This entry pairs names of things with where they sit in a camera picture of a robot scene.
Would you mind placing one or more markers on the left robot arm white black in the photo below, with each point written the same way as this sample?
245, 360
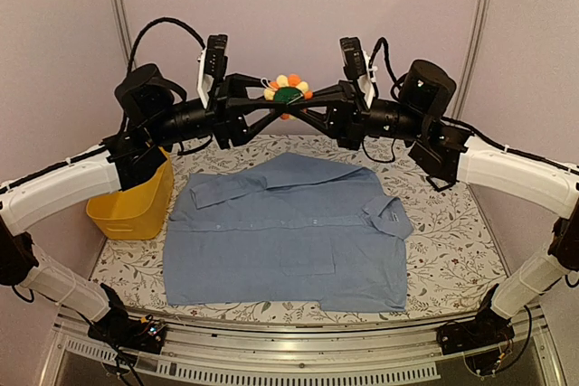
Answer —
159, 115

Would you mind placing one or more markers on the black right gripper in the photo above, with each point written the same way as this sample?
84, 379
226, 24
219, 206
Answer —
344, 118

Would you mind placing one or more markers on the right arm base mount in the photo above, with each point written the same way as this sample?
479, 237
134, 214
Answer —
487, 334

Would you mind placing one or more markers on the light blue shirt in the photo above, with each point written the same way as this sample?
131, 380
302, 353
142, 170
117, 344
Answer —
295, 228

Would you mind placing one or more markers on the yellow orange plush flower brooch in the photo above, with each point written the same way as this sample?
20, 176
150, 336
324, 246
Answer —
286, 89

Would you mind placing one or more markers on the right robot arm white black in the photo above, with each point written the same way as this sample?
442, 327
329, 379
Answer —
453, 152

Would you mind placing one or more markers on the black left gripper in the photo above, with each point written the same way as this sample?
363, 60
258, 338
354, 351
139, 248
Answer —
228, 118

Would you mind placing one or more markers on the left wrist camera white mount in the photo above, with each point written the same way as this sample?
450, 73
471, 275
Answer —
209, 69

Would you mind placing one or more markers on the black display box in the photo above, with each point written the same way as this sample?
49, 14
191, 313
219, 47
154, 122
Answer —
438, 184

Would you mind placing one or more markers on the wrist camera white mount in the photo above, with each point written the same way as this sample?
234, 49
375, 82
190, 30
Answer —
357, 69
209, 69

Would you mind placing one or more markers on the yellow plastic basket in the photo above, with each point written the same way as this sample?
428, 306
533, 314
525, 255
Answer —
138, 213

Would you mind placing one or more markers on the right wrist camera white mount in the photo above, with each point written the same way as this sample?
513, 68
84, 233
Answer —
357, 69

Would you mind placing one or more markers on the right aluminium frame post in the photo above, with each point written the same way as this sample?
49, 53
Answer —
469, 64

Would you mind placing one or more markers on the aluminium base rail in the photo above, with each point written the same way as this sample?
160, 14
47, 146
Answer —
205, 351

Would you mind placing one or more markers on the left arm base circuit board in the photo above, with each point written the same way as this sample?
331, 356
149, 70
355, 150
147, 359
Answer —
147, 336

